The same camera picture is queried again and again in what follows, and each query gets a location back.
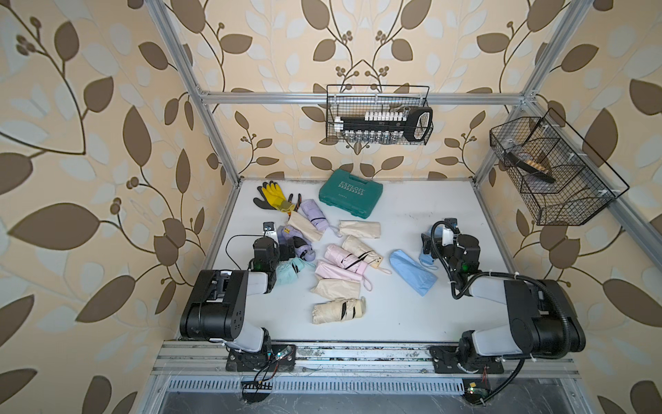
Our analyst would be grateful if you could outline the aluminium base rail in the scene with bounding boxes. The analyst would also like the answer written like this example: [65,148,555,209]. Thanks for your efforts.
[151,340,580,379]

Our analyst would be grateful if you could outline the black rear wire basket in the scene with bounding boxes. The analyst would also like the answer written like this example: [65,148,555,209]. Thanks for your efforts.
[325,84,434,147]

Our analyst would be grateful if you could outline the lilac umbrella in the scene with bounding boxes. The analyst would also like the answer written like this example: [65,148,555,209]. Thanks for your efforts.
[277,225,315,262]
[299,199,342,237]

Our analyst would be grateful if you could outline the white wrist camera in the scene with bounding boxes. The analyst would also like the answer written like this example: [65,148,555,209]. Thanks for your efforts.
[263,222,278,241]
[441,227,454,246]

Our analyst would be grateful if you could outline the pink sleeved umbrella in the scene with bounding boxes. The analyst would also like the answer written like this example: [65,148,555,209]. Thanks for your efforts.
[324,244,368,276]

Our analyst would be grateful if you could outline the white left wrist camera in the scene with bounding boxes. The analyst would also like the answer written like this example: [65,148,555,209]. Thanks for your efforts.
[263,222,278,241]

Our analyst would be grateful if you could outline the dark tool in side basket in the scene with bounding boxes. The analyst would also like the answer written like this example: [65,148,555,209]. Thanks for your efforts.
[506,152,556,184]

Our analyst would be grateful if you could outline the black side wire basket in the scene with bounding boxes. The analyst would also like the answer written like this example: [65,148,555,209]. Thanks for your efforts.
[490,108,630,226]

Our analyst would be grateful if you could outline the light blue umbrella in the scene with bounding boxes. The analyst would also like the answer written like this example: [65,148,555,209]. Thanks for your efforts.
[419,252,438,270]

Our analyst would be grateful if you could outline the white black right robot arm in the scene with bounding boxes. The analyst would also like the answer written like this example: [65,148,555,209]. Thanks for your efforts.
[421,218,586,365]

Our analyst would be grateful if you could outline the orange black cutting pliers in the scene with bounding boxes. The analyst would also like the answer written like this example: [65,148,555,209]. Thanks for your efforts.
[288,193,303,211]

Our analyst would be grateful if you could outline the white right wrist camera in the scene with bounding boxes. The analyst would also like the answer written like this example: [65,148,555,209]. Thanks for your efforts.
[441,227,454,246]

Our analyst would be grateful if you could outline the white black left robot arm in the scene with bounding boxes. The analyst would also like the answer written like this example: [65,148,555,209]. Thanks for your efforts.
[179,236,295,355]

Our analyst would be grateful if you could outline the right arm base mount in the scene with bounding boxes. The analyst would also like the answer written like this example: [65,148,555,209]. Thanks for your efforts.
[429,331,504,374]

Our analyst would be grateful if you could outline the yellow black work glove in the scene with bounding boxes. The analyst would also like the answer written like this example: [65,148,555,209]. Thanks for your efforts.
[253,181,296,213]

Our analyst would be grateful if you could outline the black socket bit holder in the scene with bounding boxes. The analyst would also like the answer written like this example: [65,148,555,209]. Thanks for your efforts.
[330,106,434,145]

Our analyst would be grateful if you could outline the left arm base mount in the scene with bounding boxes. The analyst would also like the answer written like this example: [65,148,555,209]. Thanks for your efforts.
[226,341,298,374]

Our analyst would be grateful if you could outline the cream bare umbrella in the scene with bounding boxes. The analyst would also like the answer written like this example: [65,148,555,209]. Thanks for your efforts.
[341,236,392,274]
[312,298,367,324]

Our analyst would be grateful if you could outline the cream umbrella sleeve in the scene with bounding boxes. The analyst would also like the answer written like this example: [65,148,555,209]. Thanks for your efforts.
[310,279,360,300]

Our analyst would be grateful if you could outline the green plastic tool case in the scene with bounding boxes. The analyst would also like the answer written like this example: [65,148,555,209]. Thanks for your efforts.
[318,170,384,219]

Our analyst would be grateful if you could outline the mint green umbrella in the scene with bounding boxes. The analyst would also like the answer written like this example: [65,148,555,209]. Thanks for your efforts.
[275,258,315,286]

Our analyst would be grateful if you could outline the pink umbrella sleeve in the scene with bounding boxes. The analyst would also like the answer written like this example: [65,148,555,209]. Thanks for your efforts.
[315,260,373,292]

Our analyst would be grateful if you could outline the beige sleeved umbrella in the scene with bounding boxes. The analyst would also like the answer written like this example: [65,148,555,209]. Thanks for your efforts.
[288,211,323,243]
[338,220,381,239]

